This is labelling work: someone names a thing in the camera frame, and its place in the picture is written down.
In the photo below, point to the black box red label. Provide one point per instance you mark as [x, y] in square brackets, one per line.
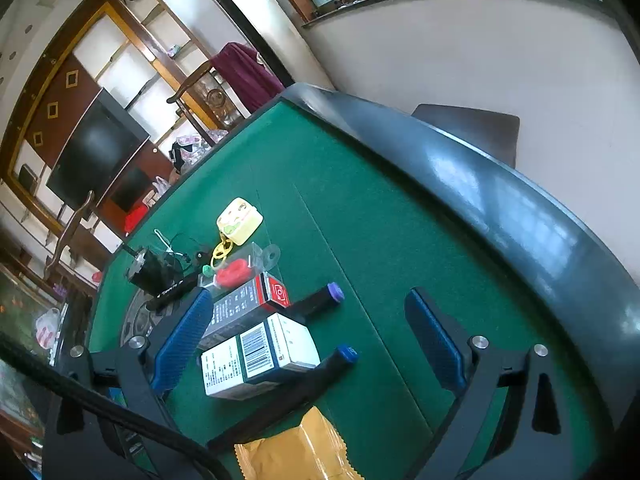
[240, 305]

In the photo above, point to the wooden chair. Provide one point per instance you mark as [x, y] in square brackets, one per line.
[75, 225]
[200, 85]

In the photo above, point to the white medicine box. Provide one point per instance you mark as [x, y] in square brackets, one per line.
[270, 355]

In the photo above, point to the yellow foil packet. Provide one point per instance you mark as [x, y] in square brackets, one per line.
[295, 450]

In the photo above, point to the black pen purple cap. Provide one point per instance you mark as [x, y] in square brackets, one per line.
[315, 302]

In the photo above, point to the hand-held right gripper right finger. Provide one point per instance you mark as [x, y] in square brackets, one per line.
[435, 340]

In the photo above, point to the red number candle pack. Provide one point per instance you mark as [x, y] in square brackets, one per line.
[235, 272]

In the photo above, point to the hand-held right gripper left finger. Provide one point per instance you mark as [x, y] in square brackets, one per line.
[180, 345]

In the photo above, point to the maroon cloth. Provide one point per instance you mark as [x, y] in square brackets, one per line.
[245, 75]

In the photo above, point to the pile of clothes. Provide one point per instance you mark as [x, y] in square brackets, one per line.
[192, 150]

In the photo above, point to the black motor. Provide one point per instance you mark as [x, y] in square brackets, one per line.
[150, 270]

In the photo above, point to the black pen blue cap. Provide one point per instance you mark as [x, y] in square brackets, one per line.
[300, 392]

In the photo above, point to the black television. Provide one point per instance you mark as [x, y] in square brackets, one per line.
[95, 155]

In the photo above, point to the round table control panel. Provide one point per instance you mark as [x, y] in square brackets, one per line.
[140, 320]

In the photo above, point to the wooden wall cabinet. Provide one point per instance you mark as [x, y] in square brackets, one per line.
[75, 80]

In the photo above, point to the red bag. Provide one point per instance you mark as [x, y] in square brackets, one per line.
[136, 220]

